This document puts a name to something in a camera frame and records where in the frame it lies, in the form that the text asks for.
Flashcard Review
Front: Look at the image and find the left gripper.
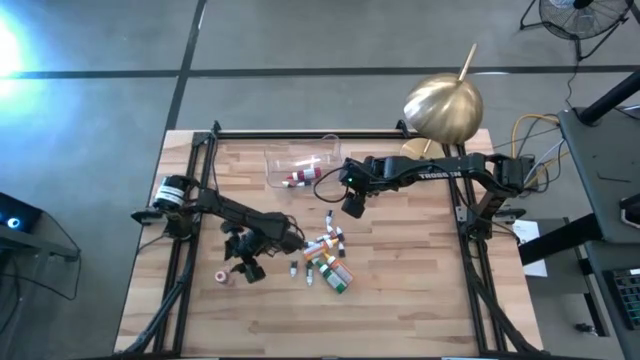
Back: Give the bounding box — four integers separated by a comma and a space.
220, 221, 274, 264

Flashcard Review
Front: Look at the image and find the dark red bottle red tip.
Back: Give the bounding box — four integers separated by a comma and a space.
285, 166, 323, 184

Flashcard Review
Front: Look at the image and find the orange bottle yellow tip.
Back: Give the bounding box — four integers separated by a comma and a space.
324, 253, 355, 286
302, 237, 341, 262

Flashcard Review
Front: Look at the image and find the green bottle green tip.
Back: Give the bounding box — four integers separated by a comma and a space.
312, 258, 348, 295

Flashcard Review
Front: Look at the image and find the clear plastic bin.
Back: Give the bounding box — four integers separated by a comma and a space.
263, 133, 344, 190

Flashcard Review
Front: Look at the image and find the brass table lamp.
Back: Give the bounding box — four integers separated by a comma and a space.
398, 41, 485, 164

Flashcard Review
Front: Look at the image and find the white paper sheet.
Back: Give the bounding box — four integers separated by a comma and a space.
510, 218, 550, 279

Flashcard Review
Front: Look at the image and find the black computer blue light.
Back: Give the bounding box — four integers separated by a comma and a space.
0, 191, 45, 235

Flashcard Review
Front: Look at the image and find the black desk crossbar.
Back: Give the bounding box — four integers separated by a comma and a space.
518, 213, 605, 267

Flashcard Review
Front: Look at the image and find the dark grey desk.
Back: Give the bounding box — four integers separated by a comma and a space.
556, 106, 640, 246
582, 238, 640, 360

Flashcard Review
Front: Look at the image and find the black slanted pole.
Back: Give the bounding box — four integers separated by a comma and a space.
578, 69, 640, 127

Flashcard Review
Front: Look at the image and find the black white-edged device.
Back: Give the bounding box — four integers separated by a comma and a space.
619, 192, 640, 230

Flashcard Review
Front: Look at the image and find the black floor fan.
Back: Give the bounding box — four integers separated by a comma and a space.
518, 0, 635, 63

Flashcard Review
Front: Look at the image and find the black keyboard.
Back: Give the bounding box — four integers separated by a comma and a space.
602, 266, 640, 332

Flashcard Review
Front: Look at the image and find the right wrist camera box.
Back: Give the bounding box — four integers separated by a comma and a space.
341, 192, 366, 220

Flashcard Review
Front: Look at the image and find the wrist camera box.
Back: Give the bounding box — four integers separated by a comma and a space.
341, 192, 366, 220
244, 262, 267, 285

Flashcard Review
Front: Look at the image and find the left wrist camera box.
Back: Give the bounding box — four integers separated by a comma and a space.
244, 262, 267, 285

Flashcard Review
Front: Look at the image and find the black right camera cable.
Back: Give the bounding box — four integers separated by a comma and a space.
313, 167, 351, 204

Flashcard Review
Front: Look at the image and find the black aluminium table frame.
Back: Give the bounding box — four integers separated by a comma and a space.
114, 119, 549, 360

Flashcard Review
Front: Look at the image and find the yellow cable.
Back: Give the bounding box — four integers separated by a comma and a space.
509, 113, 571, 174

